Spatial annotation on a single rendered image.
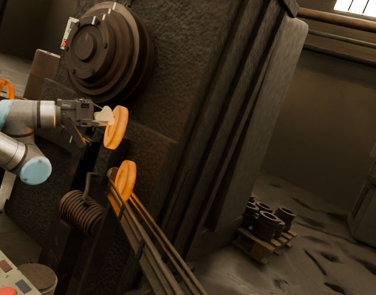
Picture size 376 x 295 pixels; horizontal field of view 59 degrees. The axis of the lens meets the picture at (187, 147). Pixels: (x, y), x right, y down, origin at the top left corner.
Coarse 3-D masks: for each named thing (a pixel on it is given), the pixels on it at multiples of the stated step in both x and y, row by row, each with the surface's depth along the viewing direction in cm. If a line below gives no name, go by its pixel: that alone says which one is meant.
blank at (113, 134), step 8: (112, 112) 122; (120, 112) 113; (128, 112) 115; (120, 120) 112; (112, 128) 121; (120, 128) 111; (104, 136) 123; (112, 136) 112; (120, 136) 112; (104, 144) 119; (112, 144) 114
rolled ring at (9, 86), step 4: (0, 80) 199; (4, 80) 197; (8, 80) 198; (0, 84) 200; (4, 84) 197; (8, 84) 195; (12, 84) 197; (0, 88) 203; (8, 88) 195; (12, 88) 196; (0, 92) 204; (8, 92) 195; (12, 92) 195; (8, 96) 194; (12, 96) 196
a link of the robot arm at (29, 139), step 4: (4, 132) 105; (32, 132) 108; (12, 136) 104; (16, 136) 105; (20, 136) 105; (24, 136) 106; (28, 136) 107; (32, 136) 109; (20, 140) 106; (24, 140) 106; (28, 140) 107; (32, 140) 109
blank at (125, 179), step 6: (126, 162) 124; (132, 162) 124; (120, 168) 129; (126, 168) 122; (132, 168) 121; (120, 174) 127; (126, 174) 119; (132, 174) 119; (120, 180) 128; (126, 180) 118; (132, 180) 119; (120, 186) 127; (126, 186) 118; (132, 186) 119; (120, 192) 120; (126, 192) 119; (126, 198) 121
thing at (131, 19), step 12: (120, 12) 149; (132, 24) 145; (132, 36) 145; (144, 36) 149; (144, 48) 148; (132, 60) 144; (144, 60) 148; (132, 72) 144; (72, 84) 164; (120, 84) 147; (132, 84) 150; (84, 96) 159; (96, 96) 155; (108, 96) 151; (120, 96) 153
